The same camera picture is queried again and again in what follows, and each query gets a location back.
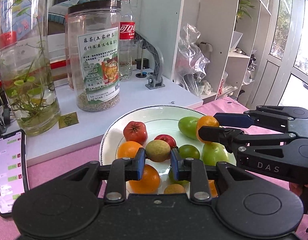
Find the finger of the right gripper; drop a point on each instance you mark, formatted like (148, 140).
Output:
(223, 136)
(234, 120)

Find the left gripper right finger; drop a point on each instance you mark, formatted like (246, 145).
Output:
(194, 171)

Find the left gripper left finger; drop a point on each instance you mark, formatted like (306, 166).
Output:
(119, 172)

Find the round green fruit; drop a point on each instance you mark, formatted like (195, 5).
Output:
(189, 151)

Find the small green tomato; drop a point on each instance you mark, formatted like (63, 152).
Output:
(173, 181)

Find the orange tangerine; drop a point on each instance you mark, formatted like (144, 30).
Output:
(213, 188)
(128, 149)
(206, 121)
(149, 182)

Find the small red apple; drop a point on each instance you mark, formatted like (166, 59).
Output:
(168, 139)

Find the small yellow-brown longan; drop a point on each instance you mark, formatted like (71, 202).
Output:
(157, 150)

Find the large green jujube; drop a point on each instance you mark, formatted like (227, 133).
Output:
(187, 126)
(213, 152)

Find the person's right hand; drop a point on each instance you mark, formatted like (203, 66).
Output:
(296, 188)

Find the orange tangerine in plate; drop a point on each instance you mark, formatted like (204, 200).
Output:
(128, 149)

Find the large green jujube in plate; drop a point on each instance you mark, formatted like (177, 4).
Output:
(213, 152)

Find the white ceramic plate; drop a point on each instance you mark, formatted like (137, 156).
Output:
(157, 119)

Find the crumpled plastic bag right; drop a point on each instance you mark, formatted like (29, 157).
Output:
(190, 66)

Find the small gold card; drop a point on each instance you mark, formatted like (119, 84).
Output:
(68, 120)

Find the white bookshelf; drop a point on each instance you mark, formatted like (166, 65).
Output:
(235, 29)

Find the black smartphone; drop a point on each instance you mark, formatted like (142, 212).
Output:
(13, 170)

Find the black power adapter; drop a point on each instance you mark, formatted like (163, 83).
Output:
(4, 119)

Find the cola bottle red cap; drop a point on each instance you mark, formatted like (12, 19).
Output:
(126, 38)

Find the clear jar with label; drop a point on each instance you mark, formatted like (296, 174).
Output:
(93, 39)

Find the small bottle red cap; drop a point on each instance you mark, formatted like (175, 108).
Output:
(8, 57)

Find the tall glass vase with plants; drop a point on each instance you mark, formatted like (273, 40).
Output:
(31, 96)

